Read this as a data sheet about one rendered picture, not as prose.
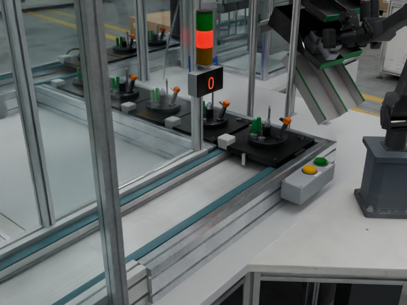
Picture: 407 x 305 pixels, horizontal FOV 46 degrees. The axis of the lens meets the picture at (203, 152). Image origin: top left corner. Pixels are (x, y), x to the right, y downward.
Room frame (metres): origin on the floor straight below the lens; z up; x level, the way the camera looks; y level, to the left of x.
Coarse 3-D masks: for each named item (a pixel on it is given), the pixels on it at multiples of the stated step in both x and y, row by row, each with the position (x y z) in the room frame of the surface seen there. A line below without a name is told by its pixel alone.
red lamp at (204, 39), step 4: (196, 32) 1.42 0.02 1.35; (200, 32) 1.41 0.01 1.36; (204, 32) 1.41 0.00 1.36; (208, 32) 1.41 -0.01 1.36; (212, 32) 1.42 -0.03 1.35; (196, 36) 1.42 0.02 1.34; (200, 36) 1.41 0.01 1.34; (204, 36) 1.41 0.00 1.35; (208, 36) 1.41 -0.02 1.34; (212, 36) 1.42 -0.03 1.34; (196, 40) 1.42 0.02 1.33; (200, 40) 1.41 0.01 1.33; (204, 40) 1.41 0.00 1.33; (208, 40) 1.41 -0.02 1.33; (212, 40) 1.42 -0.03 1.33; (196, 44) 1.42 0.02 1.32; (200, 44) 1.41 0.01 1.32; (204, 44) 1.41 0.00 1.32; (208, 44) 1.41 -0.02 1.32; (212, 44) 1.42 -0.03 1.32
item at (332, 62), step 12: (276, 12) 1.77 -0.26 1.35; (288, 12) 1.84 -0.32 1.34; (300, 12) 1.85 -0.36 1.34; (276, 24) 1.77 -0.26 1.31; (288, 24) 1.72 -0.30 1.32; (300, 24) 1.84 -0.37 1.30; (312, 24) 1.80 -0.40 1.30; (288, 36) 1.72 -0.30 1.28; (300, 36) 1.68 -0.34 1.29; (300, 48) 1.68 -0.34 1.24; (312, 60) 1.63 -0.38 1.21; (324, 60) 1.67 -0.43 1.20; (336, 60) 1.65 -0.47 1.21
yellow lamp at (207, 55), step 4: (196, 48) 1.42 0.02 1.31; (200, 48) 1.41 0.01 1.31; (204, 48) 1.41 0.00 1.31; (208, 48) 1.41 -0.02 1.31; (212, 48) 1.42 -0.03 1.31; (196, 52) 1.42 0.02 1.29; (200, 52) 1.41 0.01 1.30; (204, 52) 1.41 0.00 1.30; (208, 52) 1.41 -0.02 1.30; (212, 52) 1.42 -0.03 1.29; (196, 56) 1.42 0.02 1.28; (200, 56) 1.41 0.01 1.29; (204, 56) 1.41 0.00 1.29; (208, 56) 1.41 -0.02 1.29; (212, 56) 1.42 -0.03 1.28; (196, 60) 1.42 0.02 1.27; (200, 60) 1.41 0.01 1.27; (204, 60) 1.41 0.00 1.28; (208, 60) 1.41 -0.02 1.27; (212, 60) 1.42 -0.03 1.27; (200, 64) 1.41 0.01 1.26; (204, 64) 1.41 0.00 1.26; (208, 64) 1.41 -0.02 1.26
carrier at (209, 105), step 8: (208, 104) 1.66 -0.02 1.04; (208, 112) 1.65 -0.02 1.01; (216, 112) 1.72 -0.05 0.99; (208, 120) 1.63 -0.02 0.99; (216, 120) 1.63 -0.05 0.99; (224, 120) 1.63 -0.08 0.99; (232, 120) 1.68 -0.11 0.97; (248, 120) 1.68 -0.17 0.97; (208, 128) 1.59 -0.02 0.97; (216, 128) 1.60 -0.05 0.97; (224, 128) 1.60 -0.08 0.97; (232, 128) 1.60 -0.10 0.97; (240, 128) 1.61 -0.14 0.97; (208, 136) 1.53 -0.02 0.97; (216, 136) 1.53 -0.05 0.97; (216, 144) 1.51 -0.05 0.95
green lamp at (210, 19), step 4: (212, 12) 1.43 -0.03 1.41; (196, 16) 1.42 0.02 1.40; (200, 16) 1.41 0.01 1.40; (204, 16) 1.41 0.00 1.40; (208, 16) 1.41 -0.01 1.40; (212, 16) 1.42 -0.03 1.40; (196, 20) 1.42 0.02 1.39; (200, 20) 1.41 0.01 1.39; (204, 20) 1.41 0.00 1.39; (208, 20) 1.41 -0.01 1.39; (212, 20) 1.42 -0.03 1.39; (196, 24) 1.42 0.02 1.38; (200, 24) 1.41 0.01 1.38; (204, 24) 1.41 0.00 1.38; (208, 24) 1.41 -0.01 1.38; (212, 24) 1.42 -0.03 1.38; (196, 28) 1.42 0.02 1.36; (200, 28) 1.41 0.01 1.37; (204, 28) 1.41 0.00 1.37; (208, 28) 1.41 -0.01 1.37; (212, 28) 1.42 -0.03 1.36
